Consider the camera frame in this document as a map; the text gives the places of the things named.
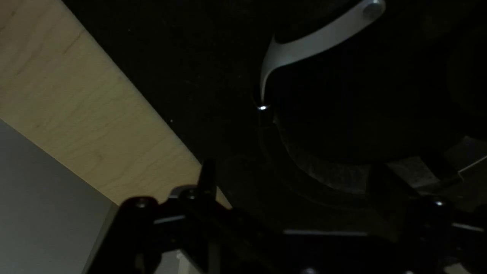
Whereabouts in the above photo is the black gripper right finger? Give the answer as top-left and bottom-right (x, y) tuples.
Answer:
(375, 166), (487, 274)

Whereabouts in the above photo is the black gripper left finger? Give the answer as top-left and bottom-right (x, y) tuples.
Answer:
(90, 159), (230, 274)

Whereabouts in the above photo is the black desk mat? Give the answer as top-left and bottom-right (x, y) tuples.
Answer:
(63, 0), (487, 230)

